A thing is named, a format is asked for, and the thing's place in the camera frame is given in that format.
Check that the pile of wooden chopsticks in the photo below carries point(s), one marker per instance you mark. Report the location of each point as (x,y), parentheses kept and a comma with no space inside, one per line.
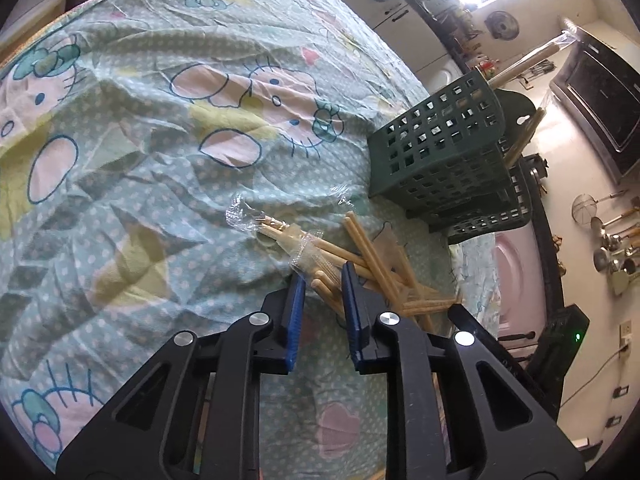
(372,255)

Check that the white wall socket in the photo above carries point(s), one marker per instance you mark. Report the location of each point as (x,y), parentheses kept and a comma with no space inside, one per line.
(625,335)

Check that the small wall fan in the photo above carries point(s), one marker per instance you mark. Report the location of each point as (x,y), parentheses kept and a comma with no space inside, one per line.
(501,25)

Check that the plastic-wrapped chopstick pair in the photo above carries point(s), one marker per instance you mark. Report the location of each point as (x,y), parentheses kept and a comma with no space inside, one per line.
(525,64)

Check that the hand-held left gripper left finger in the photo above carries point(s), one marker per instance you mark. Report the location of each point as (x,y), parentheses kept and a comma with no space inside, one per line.
(296,320)

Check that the cartoon cat printed tablecloth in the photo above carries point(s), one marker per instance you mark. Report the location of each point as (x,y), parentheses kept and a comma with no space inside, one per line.
(150,210)

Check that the row of hanging kitchen utensils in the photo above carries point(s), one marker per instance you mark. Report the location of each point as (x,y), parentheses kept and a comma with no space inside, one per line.
(605,255)

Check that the ginger roots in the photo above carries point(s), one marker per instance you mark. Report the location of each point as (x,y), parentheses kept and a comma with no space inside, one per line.
(560,255)

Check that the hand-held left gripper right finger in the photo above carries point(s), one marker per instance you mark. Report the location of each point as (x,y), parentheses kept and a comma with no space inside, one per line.
(351,320)

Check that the bare wooden chopstick pair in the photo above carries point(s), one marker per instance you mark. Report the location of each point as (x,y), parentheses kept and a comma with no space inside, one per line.
(522,137)

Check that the dark green plastic utensil basket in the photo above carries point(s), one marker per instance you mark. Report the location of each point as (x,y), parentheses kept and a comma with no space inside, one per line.
(435,160)

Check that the black range hood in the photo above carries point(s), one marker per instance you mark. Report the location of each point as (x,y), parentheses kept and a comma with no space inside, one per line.
(600,90)

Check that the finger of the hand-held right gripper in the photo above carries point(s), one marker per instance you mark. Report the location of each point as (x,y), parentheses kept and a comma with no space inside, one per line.
(467,319)

